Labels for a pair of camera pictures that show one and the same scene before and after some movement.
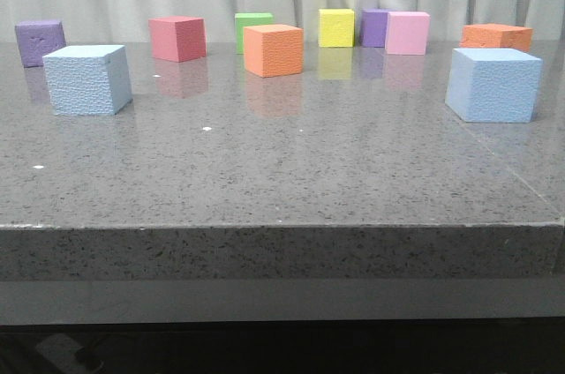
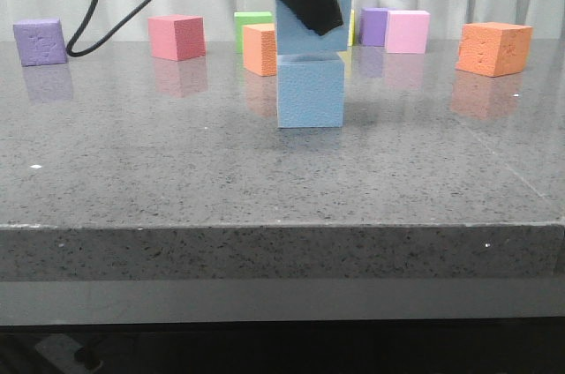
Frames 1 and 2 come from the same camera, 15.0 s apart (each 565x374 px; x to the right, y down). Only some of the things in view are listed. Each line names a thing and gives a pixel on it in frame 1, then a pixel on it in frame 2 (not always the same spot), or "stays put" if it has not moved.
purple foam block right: [373, 27] stays put
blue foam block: [493, 85] to [294, 36]
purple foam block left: [38, 39] stays put
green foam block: [244, 19] stays put
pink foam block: [407, 33] stays put
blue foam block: [88, 80] to [310, 90]
